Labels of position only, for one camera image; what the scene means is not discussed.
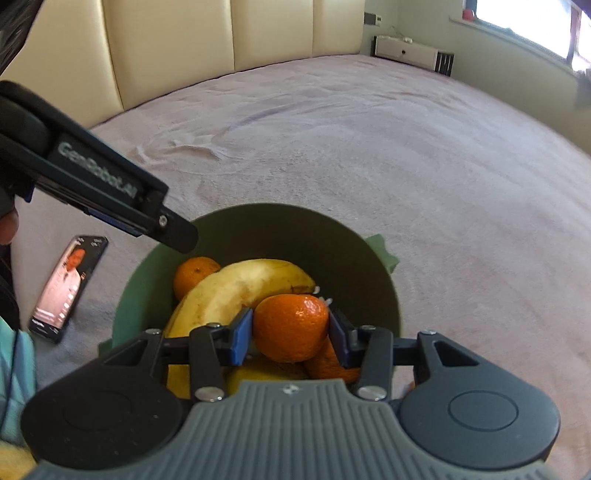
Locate teal striped cloth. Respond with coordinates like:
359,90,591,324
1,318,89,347
0,318,38,446

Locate yellow banana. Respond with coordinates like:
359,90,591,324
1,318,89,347
164,258,318,340

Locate bright window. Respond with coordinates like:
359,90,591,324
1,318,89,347
462,0,591,70

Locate yellow object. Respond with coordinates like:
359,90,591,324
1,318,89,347
0,440,37,480

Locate white low cabinet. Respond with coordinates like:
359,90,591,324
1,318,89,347
373,34,439,72

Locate green colander bowl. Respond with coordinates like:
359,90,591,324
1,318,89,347
98,202,403,402

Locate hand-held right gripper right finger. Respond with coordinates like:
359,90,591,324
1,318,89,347
329,308,490,401

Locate black smartphone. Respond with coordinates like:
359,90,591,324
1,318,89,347
28,235,109,344

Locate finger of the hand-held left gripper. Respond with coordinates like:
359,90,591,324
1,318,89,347
141,207,200,254

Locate cream padded headboard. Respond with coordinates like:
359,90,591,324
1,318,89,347
0,0,368,130

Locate orange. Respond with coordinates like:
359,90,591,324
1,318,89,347
174,257,222,302
304,339,362,385
253,294,329,363

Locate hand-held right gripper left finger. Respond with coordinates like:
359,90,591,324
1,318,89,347
99,308,254,403

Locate person's left hand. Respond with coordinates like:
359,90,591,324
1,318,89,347
0,205,20,246

